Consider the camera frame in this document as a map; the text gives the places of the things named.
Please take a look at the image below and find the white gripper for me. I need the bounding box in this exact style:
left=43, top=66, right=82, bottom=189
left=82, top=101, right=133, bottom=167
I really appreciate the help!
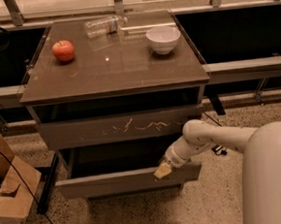
left=154, top=141, right=192, bottom=178

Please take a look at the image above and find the grey drawer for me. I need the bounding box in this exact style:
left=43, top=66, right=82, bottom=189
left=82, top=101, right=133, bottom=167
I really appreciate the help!
left=38, top=105, right=203, bottom=151
left=56, top=136, right=202, bottom=200

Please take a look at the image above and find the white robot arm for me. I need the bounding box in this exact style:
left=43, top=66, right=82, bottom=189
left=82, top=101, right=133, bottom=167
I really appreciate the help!
left=154, top=119, right=281, bottom=224

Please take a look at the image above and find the grey drawer cabinet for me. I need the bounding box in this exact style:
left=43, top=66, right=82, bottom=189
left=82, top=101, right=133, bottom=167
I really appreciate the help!
left=14, top=7, right=219, bottom=205

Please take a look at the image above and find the grey top drawer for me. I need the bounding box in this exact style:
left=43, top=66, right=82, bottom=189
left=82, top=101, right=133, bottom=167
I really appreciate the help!
left=38, top=105, right=203, bottom=151

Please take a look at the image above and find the black power adapter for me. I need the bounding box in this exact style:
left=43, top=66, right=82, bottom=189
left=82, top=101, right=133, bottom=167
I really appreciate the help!
left=211, top=145, right=228, bottom=156

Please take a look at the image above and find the black metal floor bar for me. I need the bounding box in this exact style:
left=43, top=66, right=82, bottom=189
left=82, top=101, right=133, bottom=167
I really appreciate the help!
left=36, top=153, right=59, bottom=215

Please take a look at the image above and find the white ceramic bowl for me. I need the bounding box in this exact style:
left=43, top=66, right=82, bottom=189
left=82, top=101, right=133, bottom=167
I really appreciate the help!
left=146, top=26, right=181, bottom=55

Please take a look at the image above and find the brown cardboard box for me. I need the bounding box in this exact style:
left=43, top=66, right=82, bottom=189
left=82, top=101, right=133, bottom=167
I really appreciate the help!
left=0, top=135, right=42, bottom=224

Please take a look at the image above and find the clear plastic water bottle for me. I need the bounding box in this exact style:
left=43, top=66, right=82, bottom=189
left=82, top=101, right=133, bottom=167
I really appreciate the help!
left=84, top=15, right=128, bottom=39

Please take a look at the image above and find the red apple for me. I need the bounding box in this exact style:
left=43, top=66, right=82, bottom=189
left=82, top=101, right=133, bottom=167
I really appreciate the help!
left=52, top=40, right=75, bottom=63

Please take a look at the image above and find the black floor cable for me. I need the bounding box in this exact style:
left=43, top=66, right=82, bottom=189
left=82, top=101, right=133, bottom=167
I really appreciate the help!
left=203, top=109, right=223, bottom=128

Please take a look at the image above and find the black cable left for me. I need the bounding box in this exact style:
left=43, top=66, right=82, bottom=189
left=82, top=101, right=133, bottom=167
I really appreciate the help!
left=0, top=83, right=69, bottom=224

